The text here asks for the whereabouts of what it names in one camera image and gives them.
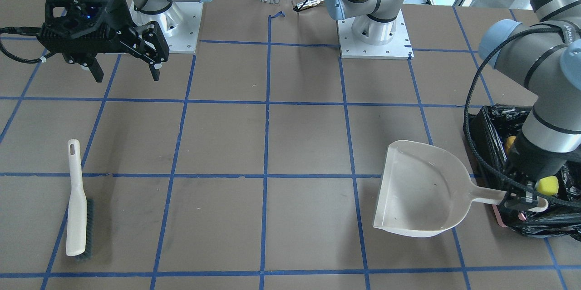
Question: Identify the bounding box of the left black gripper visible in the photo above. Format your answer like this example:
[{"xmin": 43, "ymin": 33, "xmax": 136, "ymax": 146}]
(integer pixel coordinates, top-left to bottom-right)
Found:
[{"xmin": 503, "ymin": 135, "xmax": 580, "ymax": 211}]

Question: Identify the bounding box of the bin with black bag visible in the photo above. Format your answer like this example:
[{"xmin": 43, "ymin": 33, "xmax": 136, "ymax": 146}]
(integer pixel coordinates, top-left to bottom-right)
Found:
[{"xmin": 469, "ymin": 104, "xmax": 581, "ymax": 241}]

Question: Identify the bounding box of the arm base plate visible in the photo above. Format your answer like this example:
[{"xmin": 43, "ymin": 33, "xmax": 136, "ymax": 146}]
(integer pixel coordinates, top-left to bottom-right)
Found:
[
  {"xmin": 337, "ymin": 10, "xmax": 414, "ymax": 60},
  {"xmin": 131, "ymin": 2, "xmax": 203, "ymax": 54}
]

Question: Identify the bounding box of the green yellow sponge piece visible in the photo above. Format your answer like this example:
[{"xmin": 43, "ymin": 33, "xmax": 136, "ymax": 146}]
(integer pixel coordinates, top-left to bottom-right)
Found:
[{"xmin": 535, "ymin": 176, "xmax": 560, "ymax": 196}]

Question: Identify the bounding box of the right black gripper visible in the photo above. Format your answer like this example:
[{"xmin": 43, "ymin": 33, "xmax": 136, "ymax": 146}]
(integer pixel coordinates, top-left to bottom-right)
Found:
[{"xmin": 37, "ymin": 0, "xmax": 170, "ymax": 83}]

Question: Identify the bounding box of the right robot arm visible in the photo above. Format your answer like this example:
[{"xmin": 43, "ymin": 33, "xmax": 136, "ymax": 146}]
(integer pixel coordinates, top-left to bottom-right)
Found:
[{"xmin": 36, "ymin": 0, "xmax": 212, "ymax": 83}]

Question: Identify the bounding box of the yellow potato toy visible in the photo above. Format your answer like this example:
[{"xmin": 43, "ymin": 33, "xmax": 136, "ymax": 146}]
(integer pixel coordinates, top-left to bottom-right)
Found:
[{"xmin": 504, "ymin": 136, "xmax": 517, "ymax": 152}]

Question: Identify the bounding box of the beige hand brush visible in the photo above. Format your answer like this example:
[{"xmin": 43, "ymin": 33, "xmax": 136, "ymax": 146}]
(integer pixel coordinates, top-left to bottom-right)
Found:
[{"xmin": 65, "ymin": 139, "xmax": 94, "ymax": 261}]

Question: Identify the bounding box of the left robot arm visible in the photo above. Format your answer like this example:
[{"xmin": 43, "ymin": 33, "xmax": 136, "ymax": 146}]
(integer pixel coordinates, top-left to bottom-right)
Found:
[{"xmin": 463, "ymin": 0, "xmax": 581, "ymax": 209}]

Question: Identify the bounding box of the beige plastic dustpan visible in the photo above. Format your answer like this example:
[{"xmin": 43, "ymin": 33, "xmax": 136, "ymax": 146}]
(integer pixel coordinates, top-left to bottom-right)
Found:
[{"xmin": 373, "ymin": 140, "xmax": 549, "ymax": 238}]

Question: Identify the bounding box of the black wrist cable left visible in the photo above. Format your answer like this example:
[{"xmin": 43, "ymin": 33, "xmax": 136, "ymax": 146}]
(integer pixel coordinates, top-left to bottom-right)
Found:
[{"xmin": 463, "ymin": 25, "xmax": 581, "ymax": 211}]

